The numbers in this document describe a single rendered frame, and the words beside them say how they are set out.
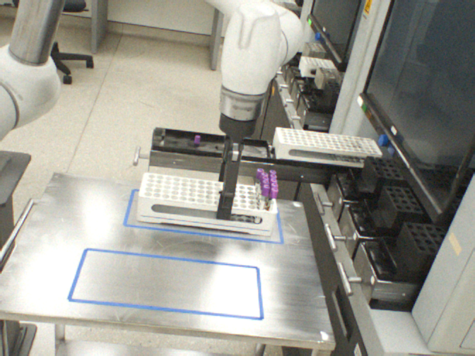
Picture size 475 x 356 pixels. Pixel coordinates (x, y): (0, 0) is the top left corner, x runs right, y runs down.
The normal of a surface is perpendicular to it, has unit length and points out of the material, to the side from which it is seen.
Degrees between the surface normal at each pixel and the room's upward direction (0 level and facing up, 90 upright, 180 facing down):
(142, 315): 0
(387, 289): 90
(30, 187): 0
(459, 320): 90
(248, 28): 77
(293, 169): 90
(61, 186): 0
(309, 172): 90
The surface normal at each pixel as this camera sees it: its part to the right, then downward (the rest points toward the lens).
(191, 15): 0.06, 0.53
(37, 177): 0.16, -0.84
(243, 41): -0.36, 0.29
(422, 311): -0.99, -0.11
